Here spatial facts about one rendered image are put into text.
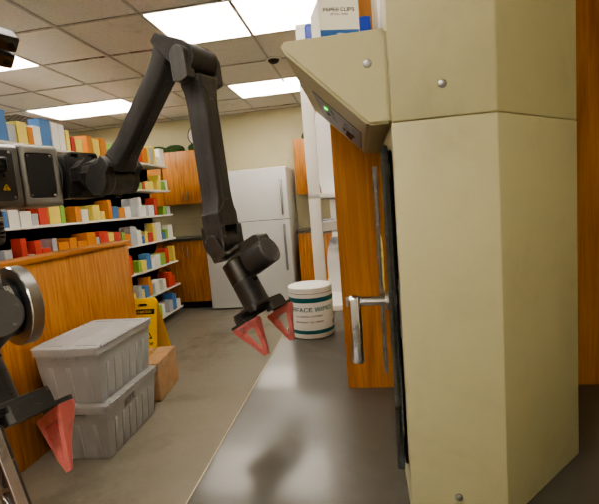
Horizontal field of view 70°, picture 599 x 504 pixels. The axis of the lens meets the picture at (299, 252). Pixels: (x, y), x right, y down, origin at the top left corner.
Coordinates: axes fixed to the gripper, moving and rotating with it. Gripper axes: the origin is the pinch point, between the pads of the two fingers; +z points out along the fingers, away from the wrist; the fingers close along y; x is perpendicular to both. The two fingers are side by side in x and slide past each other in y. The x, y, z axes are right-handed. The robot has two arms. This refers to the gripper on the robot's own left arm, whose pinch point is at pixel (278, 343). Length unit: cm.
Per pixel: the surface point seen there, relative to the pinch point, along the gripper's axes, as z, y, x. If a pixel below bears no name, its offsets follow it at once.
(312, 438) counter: 16.4, -12.9, -7.2
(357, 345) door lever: 5.2, -21.6, -29.0
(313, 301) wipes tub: -5.3, 32.7, 8.4
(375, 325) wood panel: 6.6, 9.5, -16.7
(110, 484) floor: 20, 48, 178
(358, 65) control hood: -22, -25, -49
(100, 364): -37, 62, 167
